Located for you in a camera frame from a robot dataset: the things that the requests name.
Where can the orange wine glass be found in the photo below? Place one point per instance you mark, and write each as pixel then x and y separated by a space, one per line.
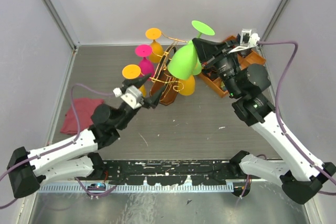
pixel 157 50
pixel 131 71
pixel 187 87

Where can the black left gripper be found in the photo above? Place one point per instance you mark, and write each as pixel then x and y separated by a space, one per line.
pixel 144 98

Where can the red folded cloth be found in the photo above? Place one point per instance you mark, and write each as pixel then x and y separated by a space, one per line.
pixel 85 108

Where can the black mounting rail base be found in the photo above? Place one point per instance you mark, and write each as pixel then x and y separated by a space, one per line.
pixel 169 172

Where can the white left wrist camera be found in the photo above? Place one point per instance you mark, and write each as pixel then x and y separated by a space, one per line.
pixel 132 96

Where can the black rolled belt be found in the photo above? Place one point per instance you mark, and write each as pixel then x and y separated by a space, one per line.
pixel 210 73

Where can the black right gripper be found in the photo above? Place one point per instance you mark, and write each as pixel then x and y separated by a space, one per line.
pixel 214 55

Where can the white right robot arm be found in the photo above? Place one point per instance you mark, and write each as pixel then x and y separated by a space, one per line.
pixel 303 174

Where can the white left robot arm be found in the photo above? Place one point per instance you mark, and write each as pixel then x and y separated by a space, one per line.
pixel 77 156

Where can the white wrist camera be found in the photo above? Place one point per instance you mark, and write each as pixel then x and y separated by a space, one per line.
pixel 132 96
pixel 248 39

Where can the pink plastic wine glass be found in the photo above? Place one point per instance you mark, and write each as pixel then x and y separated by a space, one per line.
pixel 144 51

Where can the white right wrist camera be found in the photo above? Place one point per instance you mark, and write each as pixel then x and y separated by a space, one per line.
pixel 248 39

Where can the blue yellow patterned cloth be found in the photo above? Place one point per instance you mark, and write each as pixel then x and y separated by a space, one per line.
pixel 223 87

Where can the orange wooden divided tray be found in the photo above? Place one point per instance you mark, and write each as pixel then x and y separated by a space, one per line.
pixel 215 85

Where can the gold wire wine glass rack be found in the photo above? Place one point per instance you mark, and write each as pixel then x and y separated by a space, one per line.
pixel 162 77

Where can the grey slotted cable duct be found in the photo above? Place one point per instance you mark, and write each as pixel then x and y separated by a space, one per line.
pixel 186 188

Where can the green wine glass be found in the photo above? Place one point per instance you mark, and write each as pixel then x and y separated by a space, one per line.
pixel 184 60
pixel 198 68

